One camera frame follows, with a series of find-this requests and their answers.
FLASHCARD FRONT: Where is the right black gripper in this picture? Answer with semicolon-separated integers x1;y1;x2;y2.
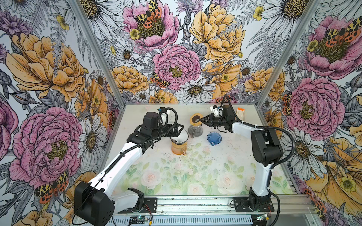
199;112;227;129

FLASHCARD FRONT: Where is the blue glass dripper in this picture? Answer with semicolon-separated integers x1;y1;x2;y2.
206;132;222;146

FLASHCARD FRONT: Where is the clear grey glass dripper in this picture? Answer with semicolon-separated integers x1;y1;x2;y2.
171;129;189;145

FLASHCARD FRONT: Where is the orange glass carafe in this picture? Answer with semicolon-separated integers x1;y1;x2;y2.
171;142;188;155

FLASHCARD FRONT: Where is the coffee filter pack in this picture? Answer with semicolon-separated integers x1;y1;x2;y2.
236;107;245;121

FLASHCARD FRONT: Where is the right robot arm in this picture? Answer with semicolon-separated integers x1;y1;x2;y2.
196;105;283;211

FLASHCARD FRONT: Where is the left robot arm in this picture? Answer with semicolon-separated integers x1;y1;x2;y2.
74;123;184;226

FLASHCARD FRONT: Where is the grey glass pitcher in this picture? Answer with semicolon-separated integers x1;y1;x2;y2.
188;125;203;138

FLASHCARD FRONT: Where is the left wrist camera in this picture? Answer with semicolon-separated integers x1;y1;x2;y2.
141;112;162;131

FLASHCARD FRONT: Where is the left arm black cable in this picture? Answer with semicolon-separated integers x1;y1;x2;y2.
71;107;179;226

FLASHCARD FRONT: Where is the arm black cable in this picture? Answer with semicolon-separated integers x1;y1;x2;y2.
71;107;179;226
223;94;295;170

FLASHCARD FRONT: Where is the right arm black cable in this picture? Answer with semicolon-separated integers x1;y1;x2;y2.
223;94;295;170

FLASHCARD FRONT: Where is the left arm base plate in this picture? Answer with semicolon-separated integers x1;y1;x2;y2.
118;197;158;214

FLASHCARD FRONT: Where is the aluminium frame rail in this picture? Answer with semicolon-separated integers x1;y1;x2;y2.
106;195;322;226

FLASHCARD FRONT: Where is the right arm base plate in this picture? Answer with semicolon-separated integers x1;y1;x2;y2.
232;196;275;212

